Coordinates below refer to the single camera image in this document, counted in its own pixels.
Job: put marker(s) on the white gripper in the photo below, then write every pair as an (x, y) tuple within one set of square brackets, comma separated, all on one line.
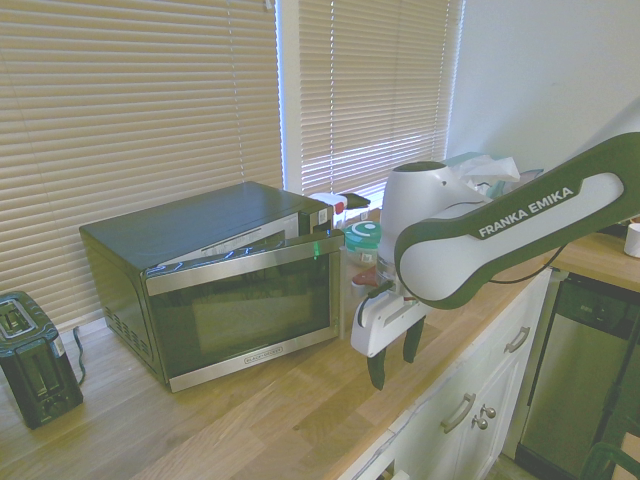
[(380, 320)]

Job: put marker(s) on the stainless glass microwave door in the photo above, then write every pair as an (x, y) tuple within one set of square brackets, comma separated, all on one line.
[(245, 305)]

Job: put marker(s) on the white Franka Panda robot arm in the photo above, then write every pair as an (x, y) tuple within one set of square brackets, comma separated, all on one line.
[(450, 235)]

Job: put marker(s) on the black stainless microwave body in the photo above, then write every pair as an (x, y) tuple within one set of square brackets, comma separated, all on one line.
[(200, 225)]

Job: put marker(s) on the red and white small object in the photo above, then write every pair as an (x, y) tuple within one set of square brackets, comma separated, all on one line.
[(364, 282)]

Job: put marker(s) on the white cabinet door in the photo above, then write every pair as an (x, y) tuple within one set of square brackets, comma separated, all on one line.
[(450, 430)]

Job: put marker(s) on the silver round cabinet knob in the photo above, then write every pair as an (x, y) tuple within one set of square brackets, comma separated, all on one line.
[(490, 412), (482, 424)]

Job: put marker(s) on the white cabinet drawer front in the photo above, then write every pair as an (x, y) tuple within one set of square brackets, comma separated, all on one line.
[(505, 330)]

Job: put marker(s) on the teal lidded glass jar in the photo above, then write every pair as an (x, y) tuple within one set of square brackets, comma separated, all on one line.
[(364, 242)]

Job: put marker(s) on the dark flat object on sill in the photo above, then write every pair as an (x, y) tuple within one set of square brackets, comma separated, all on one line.
[(356, 200)]

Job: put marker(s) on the stainless steel dishwasher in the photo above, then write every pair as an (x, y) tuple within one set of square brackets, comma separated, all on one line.
[(575, 370)]

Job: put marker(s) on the white crumpled tissue paper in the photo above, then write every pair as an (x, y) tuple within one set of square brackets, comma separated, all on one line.
[(487, 170)]

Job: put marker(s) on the green metal stand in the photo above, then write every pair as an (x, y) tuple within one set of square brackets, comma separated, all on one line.
[(607, 457)]

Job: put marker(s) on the narrow beige window blind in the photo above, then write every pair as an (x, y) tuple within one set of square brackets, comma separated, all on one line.
[(375, 95)]

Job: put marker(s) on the white cup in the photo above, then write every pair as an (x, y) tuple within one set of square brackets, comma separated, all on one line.
[(632, 240)]

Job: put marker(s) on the large beige window blind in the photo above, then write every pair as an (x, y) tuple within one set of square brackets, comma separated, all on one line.
[(135, 130)]

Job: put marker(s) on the black two-slot toaster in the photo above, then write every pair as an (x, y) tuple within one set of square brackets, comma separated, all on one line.
[(32, 360)]

